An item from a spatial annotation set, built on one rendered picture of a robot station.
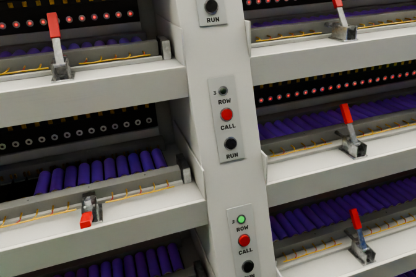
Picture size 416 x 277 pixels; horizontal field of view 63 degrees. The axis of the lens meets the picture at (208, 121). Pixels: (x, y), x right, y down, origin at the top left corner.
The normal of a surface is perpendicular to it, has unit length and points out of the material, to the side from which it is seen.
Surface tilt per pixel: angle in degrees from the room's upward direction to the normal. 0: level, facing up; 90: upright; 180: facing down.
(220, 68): 90
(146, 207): 17
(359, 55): 107
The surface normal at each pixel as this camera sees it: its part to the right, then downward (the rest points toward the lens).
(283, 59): 0.30, 0.38
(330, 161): -0.06, -0.91
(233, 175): 0.28, 0.10
